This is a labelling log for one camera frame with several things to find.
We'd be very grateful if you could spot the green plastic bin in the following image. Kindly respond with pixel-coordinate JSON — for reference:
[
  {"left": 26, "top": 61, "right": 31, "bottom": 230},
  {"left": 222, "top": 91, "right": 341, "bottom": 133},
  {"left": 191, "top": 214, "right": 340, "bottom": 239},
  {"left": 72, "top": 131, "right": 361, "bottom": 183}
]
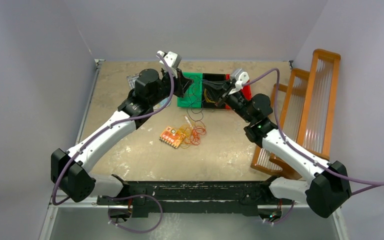
[{"left": 177, "top": 72, "right": 203, "bottom": 109}]

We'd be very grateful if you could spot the marker pen set pack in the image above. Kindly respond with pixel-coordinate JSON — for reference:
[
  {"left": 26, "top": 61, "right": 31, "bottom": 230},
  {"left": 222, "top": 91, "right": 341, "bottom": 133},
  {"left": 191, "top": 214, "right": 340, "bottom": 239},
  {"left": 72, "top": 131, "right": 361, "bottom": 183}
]
[{"left": 126, "top": 74, "right": 139, "bottom": 90}]

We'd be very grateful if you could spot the white orange marker pen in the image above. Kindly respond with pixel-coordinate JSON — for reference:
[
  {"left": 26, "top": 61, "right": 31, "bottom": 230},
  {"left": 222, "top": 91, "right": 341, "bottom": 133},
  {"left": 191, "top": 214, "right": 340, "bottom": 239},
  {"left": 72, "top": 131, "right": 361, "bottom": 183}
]
[{"left": 184, "top": 115, "right": 194, "bottom": 129}]

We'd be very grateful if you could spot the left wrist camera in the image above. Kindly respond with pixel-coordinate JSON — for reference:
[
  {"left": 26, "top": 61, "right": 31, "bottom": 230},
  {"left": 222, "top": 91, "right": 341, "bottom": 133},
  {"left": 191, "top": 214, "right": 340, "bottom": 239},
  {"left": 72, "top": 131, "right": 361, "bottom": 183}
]
[{"left": 156, "top": 50, "right": 182, "bottom": 78}]

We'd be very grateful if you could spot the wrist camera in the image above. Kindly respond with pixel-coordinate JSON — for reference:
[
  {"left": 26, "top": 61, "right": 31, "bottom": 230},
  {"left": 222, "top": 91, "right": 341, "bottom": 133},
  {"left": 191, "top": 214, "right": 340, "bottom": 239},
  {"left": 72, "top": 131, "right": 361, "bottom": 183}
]
[
  {"left": 228, "top": 68, "right": 250, "bottom": 95},
  {"left": 156, "top": 50, "right": 182, "bottom": 78}
]

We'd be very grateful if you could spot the coiled yellow cable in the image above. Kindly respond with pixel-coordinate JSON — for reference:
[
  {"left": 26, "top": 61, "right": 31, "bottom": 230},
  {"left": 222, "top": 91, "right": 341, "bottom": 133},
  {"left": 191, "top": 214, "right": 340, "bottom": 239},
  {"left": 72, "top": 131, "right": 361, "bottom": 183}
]
[{"left": 204, "top": 86, "right": 217, "bottom": 104}]

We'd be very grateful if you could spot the orange spiral notebook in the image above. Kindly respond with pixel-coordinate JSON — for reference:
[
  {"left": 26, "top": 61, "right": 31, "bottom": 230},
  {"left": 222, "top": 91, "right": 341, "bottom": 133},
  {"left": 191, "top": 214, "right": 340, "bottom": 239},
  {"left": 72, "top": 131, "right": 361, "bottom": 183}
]
[{"left": 159, "top": 126, "right": 185, "bottom": 149}]

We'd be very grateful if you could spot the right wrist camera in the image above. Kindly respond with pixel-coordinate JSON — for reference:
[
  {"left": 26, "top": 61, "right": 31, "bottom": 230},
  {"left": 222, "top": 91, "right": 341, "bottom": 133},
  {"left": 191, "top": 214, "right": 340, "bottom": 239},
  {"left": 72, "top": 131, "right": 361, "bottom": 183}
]
[{"left": 228, "top": 68, "right": 250, "bottom": 95}]

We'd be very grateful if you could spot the wooden rack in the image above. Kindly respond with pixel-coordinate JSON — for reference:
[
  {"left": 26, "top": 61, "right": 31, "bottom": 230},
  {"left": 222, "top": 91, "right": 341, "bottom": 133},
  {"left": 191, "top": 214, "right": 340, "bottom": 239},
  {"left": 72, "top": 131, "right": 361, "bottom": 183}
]
[{"left": 249, "top": 48, "right": 342, "bottom": 181}]

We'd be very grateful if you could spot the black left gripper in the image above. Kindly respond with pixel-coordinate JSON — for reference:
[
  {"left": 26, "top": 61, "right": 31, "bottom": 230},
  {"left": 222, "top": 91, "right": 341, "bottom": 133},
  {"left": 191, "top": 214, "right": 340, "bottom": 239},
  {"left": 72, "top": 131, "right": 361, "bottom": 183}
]
[{"left": 149, "top": 67, "right": 194, "bottom": 107}]

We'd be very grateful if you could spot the black plastic bin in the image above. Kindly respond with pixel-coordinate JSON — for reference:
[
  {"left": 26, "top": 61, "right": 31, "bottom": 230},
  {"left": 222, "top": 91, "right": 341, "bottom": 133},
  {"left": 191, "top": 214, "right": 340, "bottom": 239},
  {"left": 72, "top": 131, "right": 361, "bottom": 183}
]
[{"left": 201, "top": 73, "right": 226, "bottom": 110}]

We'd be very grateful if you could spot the aluminium table edge rail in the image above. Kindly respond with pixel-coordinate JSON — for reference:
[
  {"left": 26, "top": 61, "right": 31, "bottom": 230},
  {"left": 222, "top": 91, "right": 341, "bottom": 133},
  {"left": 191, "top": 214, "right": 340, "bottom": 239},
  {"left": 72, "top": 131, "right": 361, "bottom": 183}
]
[{"left": 38, "top": 59, "right": 106, "bottom": 240}]

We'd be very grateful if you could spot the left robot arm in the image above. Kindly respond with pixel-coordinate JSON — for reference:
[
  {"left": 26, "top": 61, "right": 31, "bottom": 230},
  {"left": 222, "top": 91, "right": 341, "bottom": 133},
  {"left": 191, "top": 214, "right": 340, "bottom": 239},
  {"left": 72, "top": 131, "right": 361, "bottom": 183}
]
[{"left": 51, "top": 68, "right": 193, "bottom": 206}]

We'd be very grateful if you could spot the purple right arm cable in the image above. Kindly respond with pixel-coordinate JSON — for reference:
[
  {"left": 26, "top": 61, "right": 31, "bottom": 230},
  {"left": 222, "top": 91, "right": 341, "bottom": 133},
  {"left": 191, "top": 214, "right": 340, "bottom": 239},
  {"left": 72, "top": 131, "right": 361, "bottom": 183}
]
[{"left": 241, "top": 67, "right": 384, "bottom": 226}]

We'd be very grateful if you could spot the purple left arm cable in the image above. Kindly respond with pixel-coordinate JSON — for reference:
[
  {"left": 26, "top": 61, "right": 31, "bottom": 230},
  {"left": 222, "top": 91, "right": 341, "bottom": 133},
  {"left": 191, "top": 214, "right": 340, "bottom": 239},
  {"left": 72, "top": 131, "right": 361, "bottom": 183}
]
[{"left": 51, "top": 52, "right": 176, "bottom": 206}]

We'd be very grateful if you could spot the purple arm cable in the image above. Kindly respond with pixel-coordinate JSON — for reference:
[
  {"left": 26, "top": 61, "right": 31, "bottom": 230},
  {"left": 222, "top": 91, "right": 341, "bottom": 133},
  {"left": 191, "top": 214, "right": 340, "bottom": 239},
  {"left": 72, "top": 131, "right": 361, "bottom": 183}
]
[
  {"left": 241, "top": 67, "right": 384, "bottom": 226},
  {"left": 51, "top": 52, "right": 176, "bottom": 206}
]

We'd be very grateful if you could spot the red plastic bin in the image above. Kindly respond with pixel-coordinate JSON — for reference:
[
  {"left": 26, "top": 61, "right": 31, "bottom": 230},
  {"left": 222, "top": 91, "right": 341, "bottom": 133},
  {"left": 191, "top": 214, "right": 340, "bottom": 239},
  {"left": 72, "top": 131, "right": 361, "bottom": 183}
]
[{"left": 224, "top": 74, "right": 252, "bottom": 110}]

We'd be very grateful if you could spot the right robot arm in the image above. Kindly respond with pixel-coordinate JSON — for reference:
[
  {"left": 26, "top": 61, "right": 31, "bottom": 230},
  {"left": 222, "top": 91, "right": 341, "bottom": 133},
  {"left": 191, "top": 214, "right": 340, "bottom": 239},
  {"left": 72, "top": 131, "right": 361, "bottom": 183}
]
[{"left": 202, "top": 80, "right": 352, "bottom": 218}]

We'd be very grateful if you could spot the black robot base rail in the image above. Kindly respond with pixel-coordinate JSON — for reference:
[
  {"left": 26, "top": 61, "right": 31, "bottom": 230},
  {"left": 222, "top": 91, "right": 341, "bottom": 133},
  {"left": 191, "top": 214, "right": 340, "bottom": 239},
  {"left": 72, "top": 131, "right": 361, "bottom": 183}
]
[{"left": 97, "top": 177, "right": 291, "bottom": 222}]

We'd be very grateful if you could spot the correction tape blister pack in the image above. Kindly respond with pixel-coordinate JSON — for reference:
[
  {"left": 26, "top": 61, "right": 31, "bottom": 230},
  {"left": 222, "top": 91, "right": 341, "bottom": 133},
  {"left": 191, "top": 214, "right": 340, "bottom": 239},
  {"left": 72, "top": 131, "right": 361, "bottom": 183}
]
[{"left": 153, "top": 98, "right": 171, "bottom": 110}]

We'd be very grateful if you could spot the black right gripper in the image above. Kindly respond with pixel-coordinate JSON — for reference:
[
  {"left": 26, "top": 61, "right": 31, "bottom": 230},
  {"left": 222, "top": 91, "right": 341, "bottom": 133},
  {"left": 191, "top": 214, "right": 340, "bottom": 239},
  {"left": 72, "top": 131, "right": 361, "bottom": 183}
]
[{"left": 202, "top": 78, "right": 255, "bottom": 123}]

